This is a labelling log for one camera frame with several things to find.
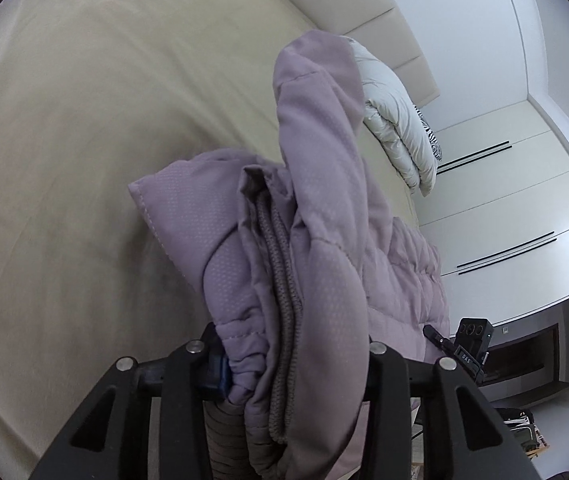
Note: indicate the bed with cream sheet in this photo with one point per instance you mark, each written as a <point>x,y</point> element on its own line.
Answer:
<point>89,110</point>

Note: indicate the cream padded headboard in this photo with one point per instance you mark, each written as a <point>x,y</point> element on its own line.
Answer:
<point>364,0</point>

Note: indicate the white wardrobe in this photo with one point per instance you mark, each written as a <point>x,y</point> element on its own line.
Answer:
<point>514,200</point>

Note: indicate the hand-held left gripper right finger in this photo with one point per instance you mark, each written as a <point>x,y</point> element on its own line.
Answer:
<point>389,375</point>

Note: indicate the lilac puffer jacket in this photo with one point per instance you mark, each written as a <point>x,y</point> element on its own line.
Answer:
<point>324,210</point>

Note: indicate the black white striped object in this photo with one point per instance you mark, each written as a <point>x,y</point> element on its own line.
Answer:
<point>524,432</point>

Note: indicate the zebra striped pillow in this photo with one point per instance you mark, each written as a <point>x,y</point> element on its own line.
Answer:
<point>432,140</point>

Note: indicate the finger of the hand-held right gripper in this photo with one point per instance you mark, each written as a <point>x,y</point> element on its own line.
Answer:
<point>434,334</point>

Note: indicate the dark low cabinet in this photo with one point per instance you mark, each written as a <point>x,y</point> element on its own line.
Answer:
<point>524,360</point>

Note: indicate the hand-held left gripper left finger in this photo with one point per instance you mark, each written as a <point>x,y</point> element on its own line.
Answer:
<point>222,377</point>

